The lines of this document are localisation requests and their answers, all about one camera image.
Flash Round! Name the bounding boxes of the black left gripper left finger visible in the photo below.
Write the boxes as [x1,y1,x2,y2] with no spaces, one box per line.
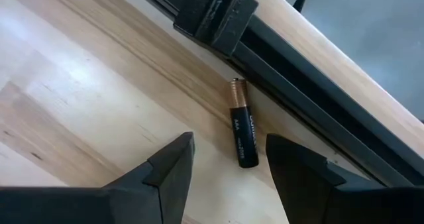
[0,132,196,224]

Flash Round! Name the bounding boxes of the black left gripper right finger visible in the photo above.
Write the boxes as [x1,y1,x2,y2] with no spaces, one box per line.
[266,133,424,224]

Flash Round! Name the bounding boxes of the black copper AAA battery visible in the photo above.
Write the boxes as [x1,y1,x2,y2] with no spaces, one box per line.
[229,78,260,169]

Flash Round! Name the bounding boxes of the black aluminium table frame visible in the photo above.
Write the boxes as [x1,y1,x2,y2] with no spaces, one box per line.
[127,0,424,188]

